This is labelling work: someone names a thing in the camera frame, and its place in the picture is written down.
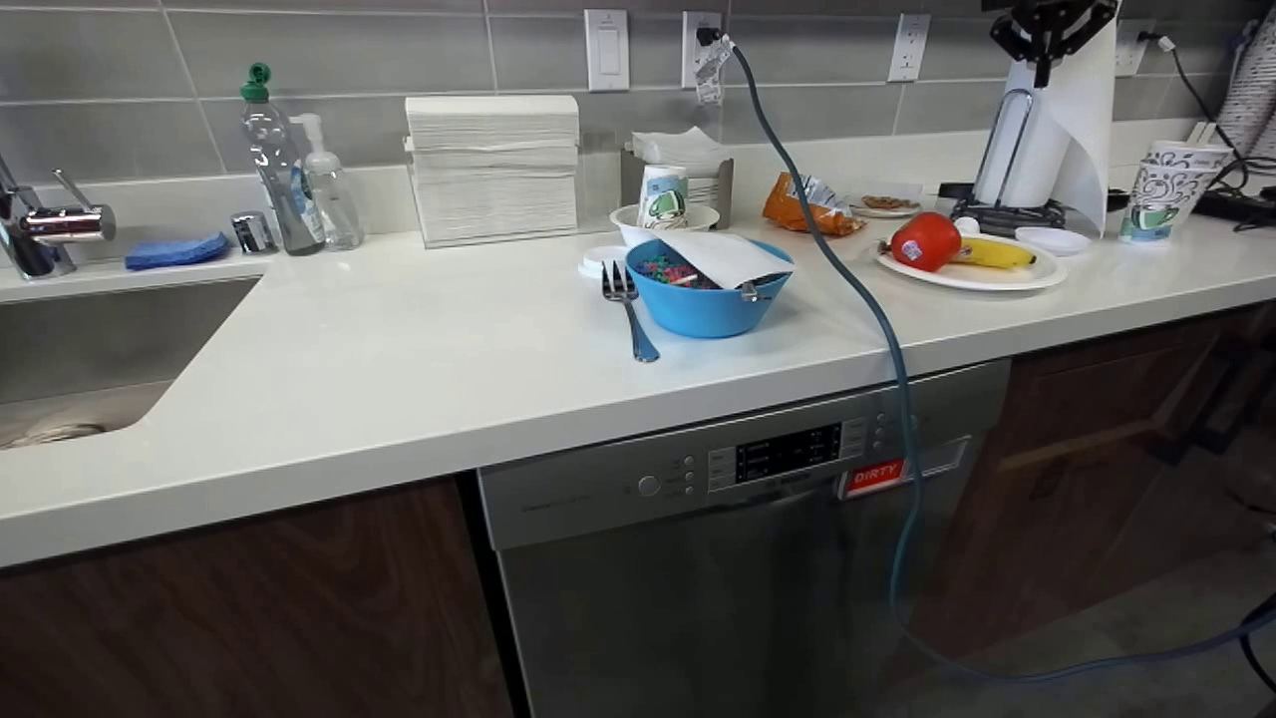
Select white paper towel roll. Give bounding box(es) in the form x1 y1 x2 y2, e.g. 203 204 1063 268
971 17 1125 240

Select metal paper towel holder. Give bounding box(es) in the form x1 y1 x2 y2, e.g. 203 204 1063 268
931 180 1071 240

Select small printed paper cup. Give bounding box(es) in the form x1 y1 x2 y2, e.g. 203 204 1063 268
634 158 695 231

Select white outlet plate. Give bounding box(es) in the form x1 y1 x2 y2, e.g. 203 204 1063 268
885 12 931 89
679 6 731 90

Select yellow banana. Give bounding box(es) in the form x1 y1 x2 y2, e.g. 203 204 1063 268
953 236 1039 276

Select red apple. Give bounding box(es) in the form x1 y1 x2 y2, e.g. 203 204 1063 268
887 210 964 276

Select black power adapter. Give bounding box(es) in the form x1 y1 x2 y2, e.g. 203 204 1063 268
1192 182 1276 231

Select white round plate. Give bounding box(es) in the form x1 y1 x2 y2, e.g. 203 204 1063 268
873 236 1068 294

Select orange snack bag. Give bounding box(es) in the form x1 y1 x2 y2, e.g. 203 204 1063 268
756 171 866 242

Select white napkin stack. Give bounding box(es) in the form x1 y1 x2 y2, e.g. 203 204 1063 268
628 129 731 171

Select white paper slip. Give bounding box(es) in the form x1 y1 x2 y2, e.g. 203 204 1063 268
656 228 796 294

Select blue bowl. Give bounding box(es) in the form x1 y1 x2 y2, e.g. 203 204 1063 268
622 236 796 343

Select dark wood cabinet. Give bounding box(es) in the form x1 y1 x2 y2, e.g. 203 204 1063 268
0 474 513 718
914 303 1276 659

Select small white bowl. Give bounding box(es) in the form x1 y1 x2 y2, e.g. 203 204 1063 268
604 198 727 252

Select stainless steel dishwasher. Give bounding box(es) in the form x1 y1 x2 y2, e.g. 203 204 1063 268
474 353 1011 718

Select clear soap pump bottle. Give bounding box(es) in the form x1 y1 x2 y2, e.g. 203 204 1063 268
291 110 369 254

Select clear bottle with green cap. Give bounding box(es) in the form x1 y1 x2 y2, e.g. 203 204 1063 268
233 61 329 260

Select small chrome fixture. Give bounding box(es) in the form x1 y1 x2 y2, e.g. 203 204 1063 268
228 206 279 260

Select blue sponge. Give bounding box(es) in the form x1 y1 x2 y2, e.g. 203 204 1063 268
123 231 233 276

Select chrome faucet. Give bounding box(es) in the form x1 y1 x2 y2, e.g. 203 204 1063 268
0 154 120 280

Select kitchen sink basin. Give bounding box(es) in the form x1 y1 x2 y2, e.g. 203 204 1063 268
0 270 264 453

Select black power cable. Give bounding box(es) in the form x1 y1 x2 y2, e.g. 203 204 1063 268
1153 32 1261 204

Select white switch plate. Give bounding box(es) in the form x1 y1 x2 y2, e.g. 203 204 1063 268
578 6 634 95

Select blue power cable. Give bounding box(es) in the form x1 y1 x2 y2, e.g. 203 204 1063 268
723 37 1276 696

